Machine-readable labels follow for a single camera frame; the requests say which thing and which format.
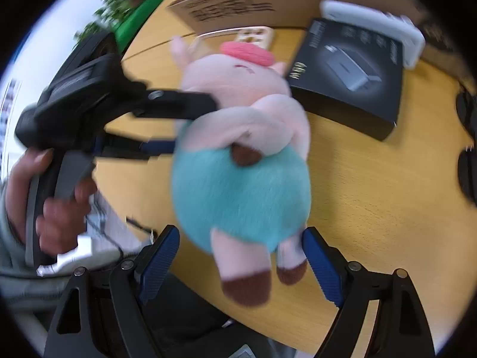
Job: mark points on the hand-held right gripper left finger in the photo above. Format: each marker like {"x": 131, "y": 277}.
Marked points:
{"x": 158, "y": 264}

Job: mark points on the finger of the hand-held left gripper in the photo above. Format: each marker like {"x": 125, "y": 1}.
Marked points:
{"x": 179, "y": 103}
{"x": 130, "y": 148}

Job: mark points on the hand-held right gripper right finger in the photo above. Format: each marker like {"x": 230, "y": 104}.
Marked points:
{"x": 320, "y": 264}

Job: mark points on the pink pig plush toy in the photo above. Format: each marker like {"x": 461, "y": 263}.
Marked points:
{"x": 242, "y": 194}

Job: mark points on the brown cardboard box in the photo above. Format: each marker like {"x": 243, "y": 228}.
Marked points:
{"x": 242, "y": 3}

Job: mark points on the black product box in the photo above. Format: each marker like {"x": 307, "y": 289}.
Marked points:
{"x": 346, "y": 82}

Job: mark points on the black sunglasses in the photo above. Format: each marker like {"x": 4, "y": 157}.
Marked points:
{"x": 467, "y": 171}

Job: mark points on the white folding phone stand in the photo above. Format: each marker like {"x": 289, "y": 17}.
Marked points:
{"x": 410, "y": 41}

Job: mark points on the person's left hand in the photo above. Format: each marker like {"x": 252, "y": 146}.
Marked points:
{"x": 56, "y": 223}

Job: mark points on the person's dark trousers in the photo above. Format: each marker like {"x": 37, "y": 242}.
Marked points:
{"x": 186, "y": 317}

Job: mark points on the white papers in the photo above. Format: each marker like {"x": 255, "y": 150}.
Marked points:
{"x": 108, "y": 231}

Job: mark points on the small green potted plant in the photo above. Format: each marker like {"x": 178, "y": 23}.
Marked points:
{"x": 89, "y": 31}

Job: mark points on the wooden desk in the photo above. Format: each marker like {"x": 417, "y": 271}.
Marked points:
{"x": 372, "y": 212}

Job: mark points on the green table cloth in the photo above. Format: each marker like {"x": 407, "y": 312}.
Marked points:
{"x": 141, "y": 15}

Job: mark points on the clear paw-print phone case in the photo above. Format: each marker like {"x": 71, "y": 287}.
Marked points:
{"x": 255, "y": 37}

